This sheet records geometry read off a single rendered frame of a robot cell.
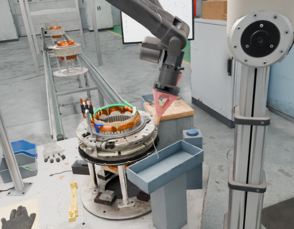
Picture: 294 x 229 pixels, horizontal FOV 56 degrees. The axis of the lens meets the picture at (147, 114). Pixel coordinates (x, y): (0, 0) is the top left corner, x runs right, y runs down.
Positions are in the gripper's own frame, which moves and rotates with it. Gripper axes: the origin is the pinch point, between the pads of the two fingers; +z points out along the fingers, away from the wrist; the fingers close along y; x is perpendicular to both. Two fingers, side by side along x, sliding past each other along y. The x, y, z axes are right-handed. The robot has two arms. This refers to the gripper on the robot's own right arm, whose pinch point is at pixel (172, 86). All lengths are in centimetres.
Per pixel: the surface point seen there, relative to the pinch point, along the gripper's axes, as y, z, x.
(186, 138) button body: 5.8, 12.3, 28.8
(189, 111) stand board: -3.1, 9.1, 11.8
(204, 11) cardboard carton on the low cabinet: -133, -14, -225
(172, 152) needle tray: 14.9, 12.1, 36.6
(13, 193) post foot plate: 79, 37, 2
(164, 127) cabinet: 9.1, 14.8, 11.0
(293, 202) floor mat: -100, 114, -15
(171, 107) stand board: 2.5, 8.9, 4.5
